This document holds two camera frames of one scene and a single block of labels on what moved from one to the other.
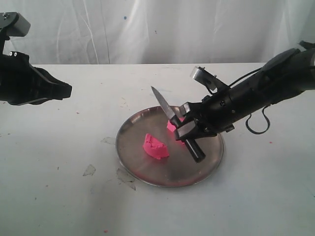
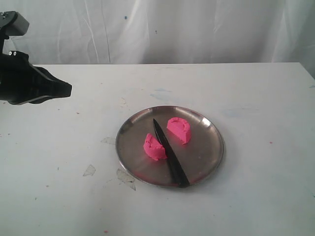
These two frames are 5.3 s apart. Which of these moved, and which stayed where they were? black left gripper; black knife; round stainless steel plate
Moved: black knife
Stayed: round stainless steel plate; black left gripper
